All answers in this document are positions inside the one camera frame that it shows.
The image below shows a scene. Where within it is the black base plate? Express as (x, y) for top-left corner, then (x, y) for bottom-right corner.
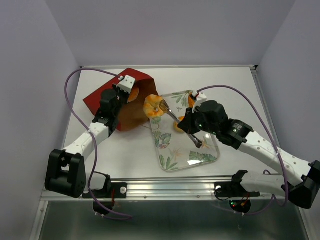
(214, 181), (261, 198)
(92, 182), (127, 199)

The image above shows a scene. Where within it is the clear tray with leaf print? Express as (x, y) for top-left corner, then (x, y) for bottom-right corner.
(149, 89), (222, 173)

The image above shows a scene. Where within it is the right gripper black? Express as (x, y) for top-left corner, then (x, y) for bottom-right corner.
(177, 105), (219, 136)

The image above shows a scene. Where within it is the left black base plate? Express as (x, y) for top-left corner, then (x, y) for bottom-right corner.
(92, 182), (127, 199)

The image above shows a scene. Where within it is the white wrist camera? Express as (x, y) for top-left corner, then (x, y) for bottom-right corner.
(192, 91), (207, 113)
(116, 75), (136, 94)

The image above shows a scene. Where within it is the red brown paper bag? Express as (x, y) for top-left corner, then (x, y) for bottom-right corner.
(83, 68), (158, 132)

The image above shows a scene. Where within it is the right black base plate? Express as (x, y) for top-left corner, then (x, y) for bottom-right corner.
(214, 181), (261, 198)

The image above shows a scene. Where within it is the aluminium mounting rail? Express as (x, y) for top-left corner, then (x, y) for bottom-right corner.
(41, 178), (306, 201)

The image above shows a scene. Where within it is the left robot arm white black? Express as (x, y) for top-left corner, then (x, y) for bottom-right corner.
(44, 84), (132, 198)

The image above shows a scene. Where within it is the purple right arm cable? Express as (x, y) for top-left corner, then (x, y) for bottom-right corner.
(194, 85), (291, 216)

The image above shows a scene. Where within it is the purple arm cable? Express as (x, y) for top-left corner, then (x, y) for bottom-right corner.
(64, 67), (133, 220)
(194, 85), (291, 216)

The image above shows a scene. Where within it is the sugared orange fake donut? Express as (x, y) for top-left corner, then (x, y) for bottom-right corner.
(127, 86), (140, 103)

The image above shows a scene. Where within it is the pale twisted fake bread ring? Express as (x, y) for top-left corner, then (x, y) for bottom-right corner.
(142, 93), (166, 118)

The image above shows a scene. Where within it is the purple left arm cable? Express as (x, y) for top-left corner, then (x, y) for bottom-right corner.
(64, 67), (133, 220)

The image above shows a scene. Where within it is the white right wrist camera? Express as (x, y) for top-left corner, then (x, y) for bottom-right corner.
(192, 91), (207, 113)

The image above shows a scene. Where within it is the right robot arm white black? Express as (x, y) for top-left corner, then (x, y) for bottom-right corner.
(178, 100), (320, 209)

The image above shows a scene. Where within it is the long orange fake bread loaf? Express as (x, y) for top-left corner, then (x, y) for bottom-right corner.
(187, 92), (196, 108)

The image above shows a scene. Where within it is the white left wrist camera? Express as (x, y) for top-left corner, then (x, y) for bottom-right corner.
(116, 75), (136, 94)

